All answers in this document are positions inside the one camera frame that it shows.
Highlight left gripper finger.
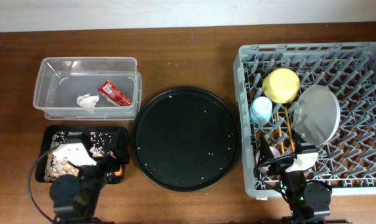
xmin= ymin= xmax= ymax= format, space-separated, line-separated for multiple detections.
xmin=110 ymin=129 xmax=129 ymax=164
xmin=66 ymin=132 xmax=93 ymax=149

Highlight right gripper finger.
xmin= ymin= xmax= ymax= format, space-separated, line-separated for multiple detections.
xmin=294 ymin=133 xmax=316 ymax=152
xmin=258 ymin=137 xmax=271 ymax=168

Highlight pink plastic cup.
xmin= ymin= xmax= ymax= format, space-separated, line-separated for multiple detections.
xmin=255 ymin=146 xmax=281 ymax=174

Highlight orange carrot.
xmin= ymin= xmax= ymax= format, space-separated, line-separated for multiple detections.
xmin=114 ymin=165 xmax=124 ymax=177

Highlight wooden chopstick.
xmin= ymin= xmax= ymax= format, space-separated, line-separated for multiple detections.
xmin=276 ymin=111 xmax=285 ymax=155
xmin=284 ymin=106 xmax=295 ymax=153

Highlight grey plate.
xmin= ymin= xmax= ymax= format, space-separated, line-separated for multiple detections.
xmin=293 ymin=85 xmax=341 ymax=146

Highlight white tissue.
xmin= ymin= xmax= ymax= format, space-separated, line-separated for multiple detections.
xmin=77 ymin=94 xmax=99 ymax=108

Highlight blue plastic cup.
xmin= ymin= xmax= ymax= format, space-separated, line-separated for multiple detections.
xmin=249 ymin=96 xmax=273 ymax=124

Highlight red sauce packet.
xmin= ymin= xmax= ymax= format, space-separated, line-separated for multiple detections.
xmin=98 ymin=80 xmax=133 ymax=106

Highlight yellow bowl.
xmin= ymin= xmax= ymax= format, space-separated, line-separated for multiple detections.
xmin=262 ymin=68 xmax=300 ymax=103

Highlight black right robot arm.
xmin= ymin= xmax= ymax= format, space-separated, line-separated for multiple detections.
xmin=253 ymin=134 xmax=332 ymax=224

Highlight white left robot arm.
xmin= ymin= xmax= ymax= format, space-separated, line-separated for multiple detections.
xmin=50 ymin=128 xmax=130 ymax=223

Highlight grey dishwasher rack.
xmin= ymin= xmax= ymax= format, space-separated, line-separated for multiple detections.
xmin=233 ymin=42 xmax=376 ymax=200

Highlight black rectangular tray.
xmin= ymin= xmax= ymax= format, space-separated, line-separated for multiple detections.
xmin=35 ymin=125 xmax=127 ymax=184

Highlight rice and food scraps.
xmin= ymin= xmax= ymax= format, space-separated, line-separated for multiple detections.
xmin=42 ymin=131 xmax=111 ymax=182

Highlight clear plastic bin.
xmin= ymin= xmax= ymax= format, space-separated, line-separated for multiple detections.
xmin=33 ymin=57 xmax=142 ymax=121

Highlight round black tray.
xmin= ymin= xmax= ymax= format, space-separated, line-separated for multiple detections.
xmin=131 ymin=87 xmax=242 ymax=192

